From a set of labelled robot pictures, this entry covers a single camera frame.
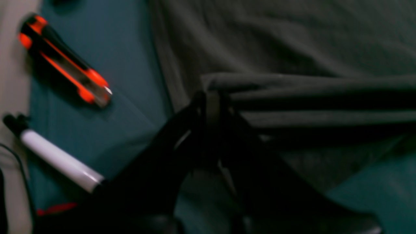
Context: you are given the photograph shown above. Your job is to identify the white marker pen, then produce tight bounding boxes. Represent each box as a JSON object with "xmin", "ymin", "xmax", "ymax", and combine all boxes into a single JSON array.
[{"xmin": 3, "ymin": 114, "xmax": 106, "ymax": 194}]

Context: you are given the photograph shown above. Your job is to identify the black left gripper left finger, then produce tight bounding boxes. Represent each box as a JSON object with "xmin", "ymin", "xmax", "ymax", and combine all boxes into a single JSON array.
[{"xmin": 36, "ymin": 92, "xmax": 206, "ymax": 234}]

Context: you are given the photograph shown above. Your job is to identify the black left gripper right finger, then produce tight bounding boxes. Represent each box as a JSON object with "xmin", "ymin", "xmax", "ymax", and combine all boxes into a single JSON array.
[{"xmin": 208, "ymin": 93, "xmax": 384, "ymax": 234}]

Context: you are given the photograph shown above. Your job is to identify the blue table cloth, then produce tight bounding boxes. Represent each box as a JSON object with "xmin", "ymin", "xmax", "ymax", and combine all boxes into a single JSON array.
[{"xmin": 30, "ymin": 0, "xmax": 415, "ymax": 234}]

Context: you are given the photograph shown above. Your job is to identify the dark grey T-shirt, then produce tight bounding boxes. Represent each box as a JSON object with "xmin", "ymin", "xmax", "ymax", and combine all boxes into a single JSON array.
[{"xmin": 148, "ymin": 0, "xmax": 415, "ymax": 191}]

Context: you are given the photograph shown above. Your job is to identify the orange black utility knife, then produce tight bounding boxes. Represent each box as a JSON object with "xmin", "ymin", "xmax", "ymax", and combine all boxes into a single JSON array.
[{"xmin": 19, "ymin": 13, "xmax": 112, "ymax": 108}]

